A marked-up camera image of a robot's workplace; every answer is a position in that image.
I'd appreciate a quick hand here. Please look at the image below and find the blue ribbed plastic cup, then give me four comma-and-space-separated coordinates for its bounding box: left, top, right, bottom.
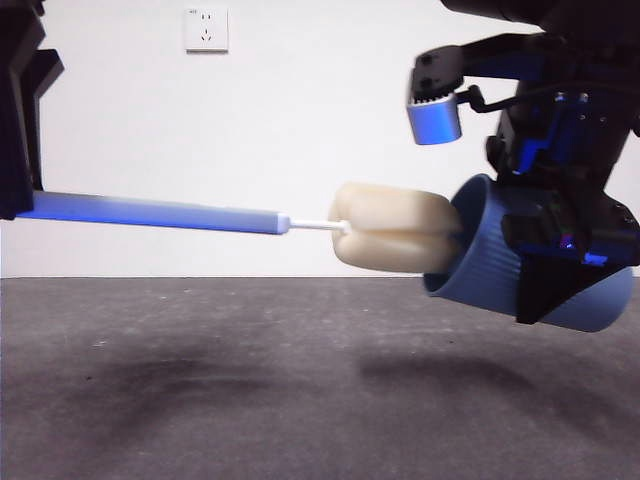
422, 174, 634, 334

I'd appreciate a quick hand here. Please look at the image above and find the grey handled sponge cup brush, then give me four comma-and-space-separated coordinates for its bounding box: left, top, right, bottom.
19, 182, 464, 275

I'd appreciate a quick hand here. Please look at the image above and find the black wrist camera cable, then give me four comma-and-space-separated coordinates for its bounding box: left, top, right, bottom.
457, 84, 556, 115

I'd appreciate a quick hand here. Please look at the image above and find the pale grey right wrist camera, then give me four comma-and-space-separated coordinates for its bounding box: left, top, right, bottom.
405, 43, 481, 147

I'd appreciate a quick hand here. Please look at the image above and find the white wall socket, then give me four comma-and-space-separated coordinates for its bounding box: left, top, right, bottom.
185, 7, 230, 54

